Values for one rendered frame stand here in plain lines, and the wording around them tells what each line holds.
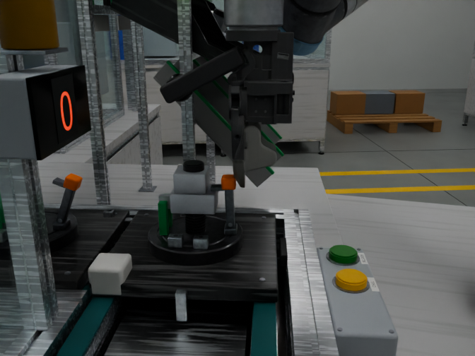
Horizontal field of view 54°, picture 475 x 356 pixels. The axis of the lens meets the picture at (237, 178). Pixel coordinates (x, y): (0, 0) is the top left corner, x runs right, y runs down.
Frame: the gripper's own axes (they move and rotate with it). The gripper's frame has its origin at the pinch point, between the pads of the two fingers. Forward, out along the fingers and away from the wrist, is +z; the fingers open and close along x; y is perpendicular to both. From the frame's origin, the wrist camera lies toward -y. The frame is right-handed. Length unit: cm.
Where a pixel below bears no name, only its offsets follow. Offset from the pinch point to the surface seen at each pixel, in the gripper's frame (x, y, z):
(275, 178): 64, 7, 21
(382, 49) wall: 885, 226, 31
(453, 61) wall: 906, 371, 56
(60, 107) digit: -20.1, -15.4, -13.4
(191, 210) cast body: -2.1, -6.3, 4.2
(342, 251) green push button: -1.7, 15.1, 10.2
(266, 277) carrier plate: -9.2, 4.3, 10.4
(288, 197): 49, 10, 21
